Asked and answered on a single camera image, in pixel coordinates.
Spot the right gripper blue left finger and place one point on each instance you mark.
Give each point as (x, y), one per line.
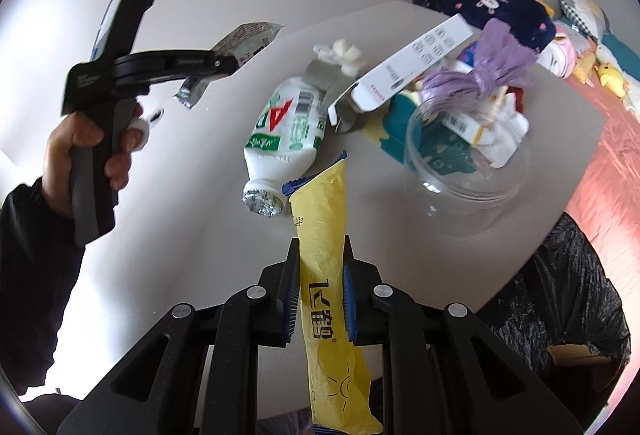
(278, 316)

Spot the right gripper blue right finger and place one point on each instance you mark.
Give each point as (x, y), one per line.
(361, 316)

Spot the yellow snack wrapper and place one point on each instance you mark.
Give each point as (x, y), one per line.
(339, 380)

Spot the silver foil wrapper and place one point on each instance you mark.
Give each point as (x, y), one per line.
(232, 52)

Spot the clear plastic jar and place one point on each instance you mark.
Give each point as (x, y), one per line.
(463, 205)

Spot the white green milk bottle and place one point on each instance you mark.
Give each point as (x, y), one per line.
(283, 145)

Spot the white cardboard box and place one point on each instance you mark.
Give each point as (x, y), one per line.
(396, 72)

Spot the white tissue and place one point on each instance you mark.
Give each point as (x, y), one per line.
(346, 56)

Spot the left black sleeve forearm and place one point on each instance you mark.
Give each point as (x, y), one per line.
(40, 265)

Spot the black trash bag bin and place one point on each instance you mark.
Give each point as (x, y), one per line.
(564, 318)

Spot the person's left hand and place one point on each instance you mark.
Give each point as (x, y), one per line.
(77, 130)

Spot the pink bed sheet mattress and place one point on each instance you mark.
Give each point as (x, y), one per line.
(605, 204)

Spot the pink white clothes pile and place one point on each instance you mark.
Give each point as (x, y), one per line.
(559, 57)

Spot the navy bunny blanket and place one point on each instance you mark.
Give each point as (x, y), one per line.
(528, 19)

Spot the yellow duck plush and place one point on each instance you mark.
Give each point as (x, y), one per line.
(612, 79)

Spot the teal pillow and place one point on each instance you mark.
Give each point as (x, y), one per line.
(628, 60)

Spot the checkered patchwork pillow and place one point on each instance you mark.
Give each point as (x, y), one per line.
(587, 16)

